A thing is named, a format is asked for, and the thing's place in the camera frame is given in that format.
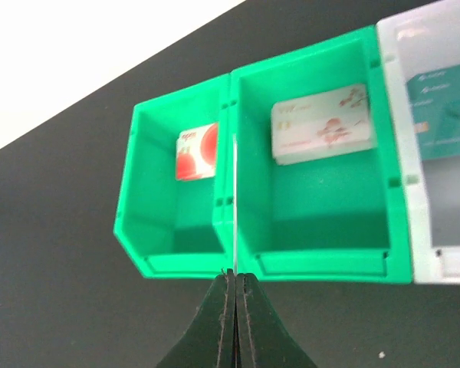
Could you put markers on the white card red pattern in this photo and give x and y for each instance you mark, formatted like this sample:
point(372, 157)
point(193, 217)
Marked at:
point(323, 125)

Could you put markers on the card with red circles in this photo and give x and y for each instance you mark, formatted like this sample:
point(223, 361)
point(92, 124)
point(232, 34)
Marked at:
point(196, 152)

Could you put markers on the green bin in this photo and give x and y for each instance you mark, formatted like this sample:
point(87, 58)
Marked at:
point(341, 218)
point(167, 226)

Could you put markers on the middle green bin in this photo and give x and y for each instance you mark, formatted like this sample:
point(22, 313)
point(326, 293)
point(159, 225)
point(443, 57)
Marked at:
point(341, 218)

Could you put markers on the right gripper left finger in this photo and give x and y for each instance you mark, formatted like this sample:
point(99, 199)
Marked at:
point(209, 340)

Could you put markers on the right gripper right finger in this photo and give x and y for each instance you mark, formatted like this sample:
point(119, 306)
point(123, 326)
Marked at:
point(263, 341)

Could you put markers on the white bin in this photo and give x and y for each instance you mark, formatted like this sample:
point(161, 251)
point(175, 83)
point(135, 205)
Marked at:
point(420, 55)

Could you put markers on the left green bin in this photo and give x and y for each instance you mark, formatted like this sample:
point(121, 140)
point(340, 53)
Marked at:
point(167, 226)

